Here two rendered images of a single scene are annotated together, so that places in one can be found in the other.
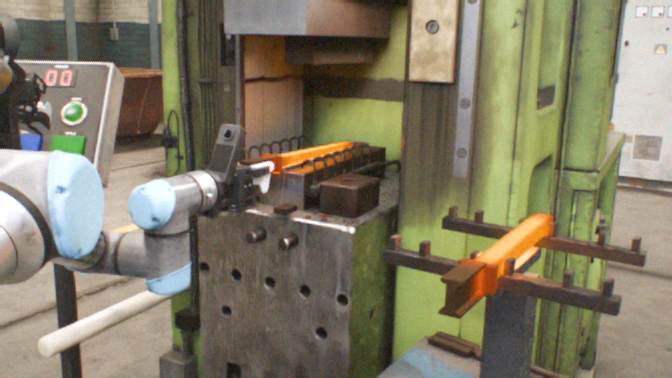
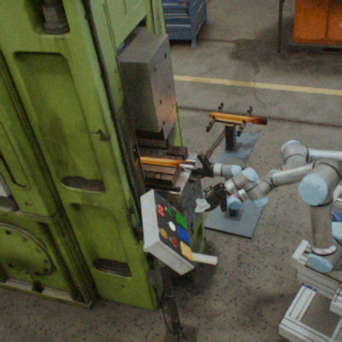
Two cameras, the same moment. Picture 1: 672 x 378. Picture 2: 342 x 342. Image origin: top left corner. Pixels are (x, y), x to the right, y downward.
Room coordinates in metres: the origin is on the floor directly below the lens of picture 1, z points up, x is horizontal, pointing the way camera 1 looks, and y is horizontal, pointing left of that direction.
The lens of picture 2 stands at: (1.50, 2.12, 2.70)
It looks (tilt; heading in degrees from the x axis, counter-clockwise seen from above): 41 degrees down; 266
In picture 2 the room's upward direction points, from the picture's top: 9 degrees counter-clockwise
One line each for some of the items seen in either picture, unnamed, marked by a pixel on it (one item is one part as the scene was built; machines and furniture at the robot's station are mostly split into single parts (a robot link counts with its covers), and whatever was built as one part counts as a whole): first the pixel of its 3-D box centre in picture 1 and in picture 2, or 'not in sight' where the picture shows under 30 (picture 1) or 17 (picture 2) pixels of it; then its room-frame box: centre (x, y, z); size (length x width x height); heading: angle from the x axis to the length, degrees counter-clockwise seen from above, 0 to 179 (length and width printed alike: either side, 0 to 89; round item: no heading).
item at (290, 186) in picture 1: (312, 168); (145, 167); (1.51, 0.04, 0.96); 0.42 x 0.20 x 0.09; 152
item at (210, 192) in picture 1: (197, 192); (217, 169); (1.10, 0.23, 0.99); 0.08 x 0.05 x 0.08; 62
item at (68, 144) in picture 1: (67, 152); (180, 221); (1.39, 0.58, 1.01); 0.07 x 0.05 x 0.07; 87
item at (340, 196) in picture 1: (350, 194); (177, 153); (1.30, -0.05, 0.95); 0.12 x 0.08 x 0.06; 152
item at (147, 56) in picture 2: not in sight; (129, 77); (1.49, 0.00, 1.56); 0.42 x 0.39 x 0.40; 152
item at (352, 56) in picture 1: (332, 49); not in sight; (1.54, 0.00, 1.24); 0.30 x 0.07 x 0.06; 152
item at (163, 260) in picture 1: (158, 257); not in sight; (1.04, 0.29, 0.89); 0.11 x 0.08 x 0.11; 80
